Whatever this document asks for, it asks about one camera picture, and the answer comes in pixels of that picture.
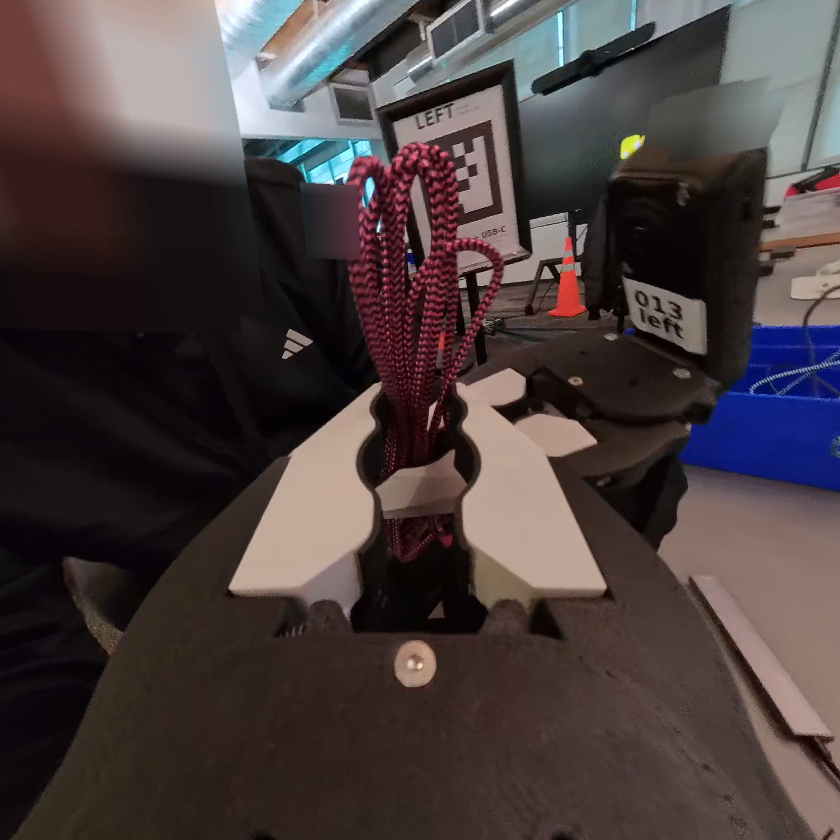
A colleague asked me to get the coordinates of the pink braided usb-c cable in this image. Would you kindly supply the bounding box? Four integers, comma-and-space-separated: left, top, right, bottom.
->
346, 142, 506, 563

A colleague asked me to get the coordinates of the black sign easel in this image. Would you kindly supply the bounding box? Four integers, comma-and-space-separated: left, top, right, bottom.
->
453, 252, 546, 368

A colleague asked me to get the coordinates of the black webcam bar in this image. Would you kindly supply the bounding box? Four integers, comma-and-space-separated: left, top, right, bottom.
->
530, 21, 657, 96

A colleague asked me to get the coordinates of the teal braided cable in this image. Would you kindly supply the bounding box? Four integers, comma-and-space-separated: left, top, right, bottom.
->
748, 348, 840, 398

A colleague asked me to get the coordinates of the orange traffic cone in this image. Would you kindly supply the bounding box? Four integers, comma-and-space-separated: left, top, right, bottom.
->
548, 236, 588, 319

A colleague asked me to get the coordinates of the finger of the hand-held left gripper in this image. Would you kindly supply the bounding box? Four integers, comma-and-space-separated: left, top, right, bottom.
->
461, 367, 527, 409
374, 413, 599, 517

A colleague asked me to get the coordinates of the white adjustable stand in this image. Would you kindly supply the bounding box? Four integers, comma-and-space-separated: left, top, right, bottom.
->
789, 259, 840, 301

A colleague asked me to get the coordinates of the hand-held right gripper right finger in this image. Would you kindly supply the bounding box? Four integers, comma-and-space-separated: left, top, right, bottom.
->
454, 384, 609, 614

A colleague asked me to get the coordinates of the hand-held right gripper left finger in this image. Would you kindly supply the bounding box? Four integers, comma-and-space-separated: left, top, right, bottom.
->
228, 384, 385, 621

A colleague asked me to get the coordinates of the wooden table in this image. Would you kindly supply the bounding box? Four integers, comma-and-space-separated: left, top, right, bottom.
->
760, 230, 840, 253

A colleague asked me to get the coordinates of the white vent grille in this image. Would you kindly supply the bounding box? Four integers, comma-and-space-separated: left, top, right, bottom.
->
425, 0, 485, 64

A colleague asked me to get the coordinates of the silver air duct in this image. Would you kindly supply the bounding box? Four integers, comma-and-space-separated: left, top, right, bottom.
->
217, 0, 460, 109

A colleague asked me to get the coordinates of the black framed marker sign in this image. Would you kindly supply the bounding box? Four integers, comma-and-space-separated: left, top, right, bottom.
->
376, 59, 534, 277

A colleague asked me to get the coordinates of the black monitor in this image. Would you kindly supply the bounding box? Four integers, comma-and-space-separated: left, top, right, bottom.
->
517, 5, 732, 217

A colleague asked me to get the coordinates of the blue divided plastic bin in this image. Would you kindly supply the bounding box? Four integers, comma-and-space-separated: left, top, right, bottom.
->
681, 325, 840, 493

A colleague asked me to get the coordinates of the person's black jacket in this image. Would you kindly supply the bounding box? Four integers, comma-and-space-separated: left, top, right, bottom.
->
0, 157, 378, 828

